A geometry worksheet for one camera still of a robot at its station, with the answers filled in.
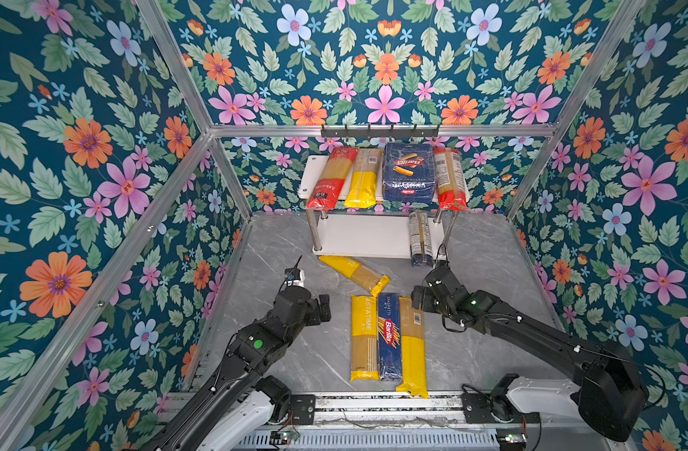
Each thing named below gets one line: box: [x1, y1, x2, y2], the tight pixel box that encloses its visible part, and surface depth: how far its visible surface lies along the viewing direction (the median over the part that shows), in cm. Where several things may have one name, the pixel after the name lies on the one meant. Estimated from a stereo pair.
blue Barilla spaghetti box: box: [377, 292, 404, 382], surface depth 84 cm
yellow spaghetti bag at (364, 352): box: [350, 294, 381, 382], surface depth 86 cm
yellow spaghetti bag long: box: [395, 295, 430, 400], surface depth 83 cm
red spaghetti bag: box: [306, 146, 360, 213], surface depth 81 cm
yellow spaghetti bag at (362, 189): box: [344, 148, 385, 210], surface depth 79 cm
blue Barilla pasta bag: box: [382, 142, 437, 203], surface depth 76 cm
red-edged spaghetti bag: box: [432, 147, 470, 212], surface depth 78 cm
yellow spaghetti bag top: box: [317, 255, 391, 298], surface depth 100 cm
